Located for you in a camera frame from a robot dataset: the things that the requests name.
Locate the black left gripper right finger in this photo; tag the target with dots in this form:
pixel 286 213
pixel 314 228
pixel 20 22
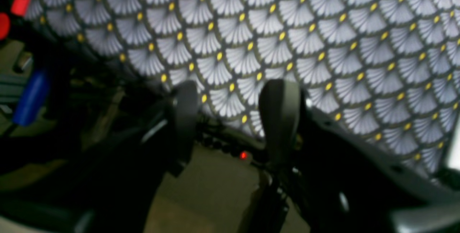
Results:
pixel 279 105

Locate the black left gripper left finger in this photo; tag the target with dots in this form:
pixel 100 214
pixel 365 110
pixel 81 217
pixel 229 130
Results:
pixel 183 115

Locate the white printed T-shirt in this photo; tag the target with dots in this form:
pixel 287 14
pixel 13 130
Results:
pixel 451 160

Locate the black power strip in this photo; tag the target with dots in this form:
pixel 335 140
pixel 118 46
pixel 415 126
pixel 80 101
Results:
pixel 235 145

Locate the patterned grey table cloth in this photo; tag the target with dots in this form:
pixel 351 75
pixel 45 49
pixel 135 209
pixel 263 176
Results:
pixel 385 70

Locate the blue object under table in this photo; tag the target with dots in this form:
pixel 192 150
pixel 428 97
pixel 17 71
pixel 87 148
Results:
pixel 32 98

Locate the red clamp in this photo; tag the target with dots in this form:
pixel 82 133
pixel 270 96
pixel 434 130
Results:
pixel 19 3

